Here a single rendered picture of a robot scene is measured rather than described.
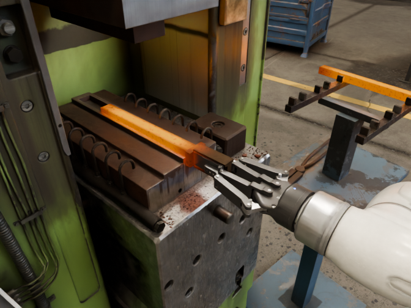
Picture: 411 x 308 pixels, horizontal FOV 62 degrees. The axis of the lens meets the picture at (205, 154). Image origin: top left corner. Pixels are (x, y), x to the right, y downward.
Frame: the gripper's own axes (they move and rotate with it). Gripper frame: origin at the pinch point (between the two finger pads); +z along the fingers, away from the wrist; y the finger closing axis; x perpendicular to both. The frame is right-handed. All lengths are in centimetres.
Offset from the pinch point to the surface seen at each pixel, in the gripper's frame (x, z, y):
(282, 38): -88, 177, 342
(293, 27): -72, 166, 344
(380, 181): -27, -21, 56
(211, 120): -2.5, 13.7, 16.0
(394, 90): 0, -15, 61
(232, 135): -2.6, 5.3, 13.8
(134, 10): 28.9, 5.8, -10.4
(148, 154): -1.5, 12.5, -5.4
